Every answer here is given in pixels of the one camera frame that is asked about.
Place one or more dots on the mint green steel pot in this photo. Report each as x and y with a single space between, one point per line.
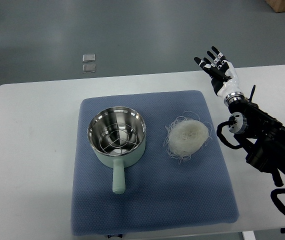
118 114

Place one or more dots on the white table leg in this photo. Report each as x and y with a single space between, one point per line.
248 235

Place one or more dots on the wire steaming rack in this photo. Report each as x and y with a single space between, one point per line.
117 139

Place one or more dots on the blue quilted mat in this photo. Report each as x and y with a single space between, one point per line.
161 193

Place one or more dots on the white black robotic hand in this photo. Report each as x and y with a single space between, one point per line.
224 78

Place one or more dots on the white vermicelli noodle nest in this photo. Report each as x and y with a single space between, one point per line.
186 135

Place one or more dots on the upper metal floor plate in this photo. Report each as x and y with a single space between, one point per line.
88 57

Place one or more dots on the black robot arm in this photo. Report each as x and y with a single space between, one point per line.
259 134

